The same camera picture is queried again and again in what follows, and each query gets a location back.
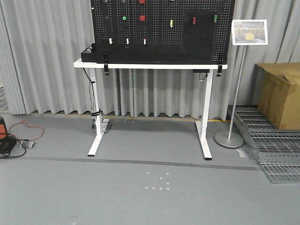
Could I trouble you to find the white standing desk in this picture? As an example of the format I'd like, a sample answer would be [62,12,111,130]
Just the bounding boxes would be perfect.
[73,58,228,160]

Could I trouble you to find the cables along desk leg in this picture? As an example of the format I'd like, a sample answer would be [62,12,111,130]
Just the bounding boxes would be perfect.
[82,67,102,131]

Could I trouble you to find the black box on desk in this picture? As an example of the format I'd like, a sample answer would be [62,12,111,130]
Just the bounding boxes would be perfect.
[81,43,97,62]

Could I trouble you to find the black desk clamp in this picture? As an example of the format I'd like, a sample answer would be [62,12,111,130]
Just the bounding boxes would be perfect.
[103,52,109,75]
[216,52,223,77]

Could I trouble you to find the black cable on floor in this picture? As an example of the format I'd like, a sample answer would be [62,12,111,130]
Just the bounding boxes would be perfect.
[0,140,27,159]

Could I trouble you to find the small metal floor plate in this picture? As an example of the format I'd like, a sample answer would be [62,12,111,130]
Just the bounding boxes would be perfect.
[20,140,37,149]

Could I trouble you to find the orange cable on floor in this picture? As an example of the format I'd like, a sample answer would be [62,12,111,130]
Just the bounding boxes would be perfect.
[8,120,45,142]

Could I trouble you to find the brown cardboard box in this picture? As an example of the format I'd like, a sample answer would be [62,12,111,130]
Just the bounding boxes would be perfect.
[255,62,300,130]

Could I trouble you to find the black desk control box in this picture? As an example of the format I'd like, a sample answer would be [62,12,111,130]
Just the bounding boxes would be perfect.
[193,69,210,73]

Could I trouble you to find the metal floor grating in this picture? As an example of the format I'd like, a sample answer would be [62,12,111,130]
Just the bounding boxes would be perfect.
[234,106,300,184]

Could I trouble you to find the framed picture sign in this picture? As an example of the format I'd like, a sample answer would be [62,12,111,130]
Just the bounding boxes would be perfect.
[232,19,268,46]

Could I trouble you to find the lower red round button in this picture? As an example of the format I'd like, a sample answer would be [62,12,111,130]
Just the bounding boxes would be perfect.
[139,15,146,22]

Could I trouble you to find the black perforated pegboard panel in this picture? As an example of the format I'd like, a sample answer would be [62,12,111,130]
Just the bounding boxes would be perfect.
[90,0,235,65]

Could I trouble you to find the left black desk clamp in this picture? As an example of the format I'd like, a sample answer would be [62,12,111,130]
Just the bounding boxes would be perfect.
[103,52,109,75]

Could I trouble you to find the orange black device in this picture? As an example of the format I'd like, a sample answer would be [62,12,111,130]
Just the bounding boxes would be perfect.
[0,116,16,157]

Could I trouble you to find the right black desk clamp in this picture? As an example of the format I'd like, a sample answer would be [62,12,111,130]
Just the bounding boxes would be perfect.
[216,52,223,77]

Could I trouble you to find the grey sign stand pole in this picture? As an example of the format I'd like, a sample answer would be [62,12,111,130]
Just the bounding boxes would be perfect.
[214,45,247,149]

